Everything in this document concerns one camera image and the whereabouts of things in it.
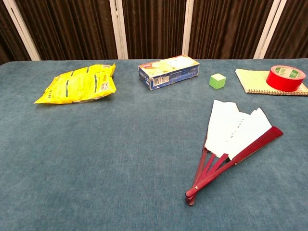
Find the red ribbed paper folding fan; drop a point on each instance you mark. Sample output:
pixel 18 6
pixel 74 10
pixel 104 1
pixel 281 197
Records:
pixel 231 130

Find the blue white carton box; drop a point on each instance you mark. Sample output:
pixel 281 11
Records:
pixel 168 72

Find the blue velvet table cloth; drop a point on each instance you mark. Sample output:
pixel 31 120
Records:
pixel 96 156

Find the green cube block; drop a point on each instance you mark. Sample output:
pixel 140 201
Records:
pixel 217 81

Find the yellow snack bag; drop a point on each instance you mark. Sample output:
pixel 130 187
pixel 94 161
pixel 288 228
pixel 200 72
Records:
pixel 79 84

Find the cream spiral notebook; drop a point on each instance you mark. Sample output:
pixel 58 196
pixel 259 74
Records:
pixel 252 79

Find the dark brown pleated curtain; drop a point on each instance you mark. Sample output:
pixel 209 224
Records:
pixel 72 24

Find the red tape roll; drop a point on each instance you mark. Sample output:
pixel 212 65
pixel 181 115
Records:
pixel 279 81

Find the white screen frame post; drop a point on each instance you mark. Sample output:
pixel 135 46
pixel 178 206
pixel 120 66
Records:
pixel 268 31
pixel 118 31
pixel 21 31
pixel 187 29

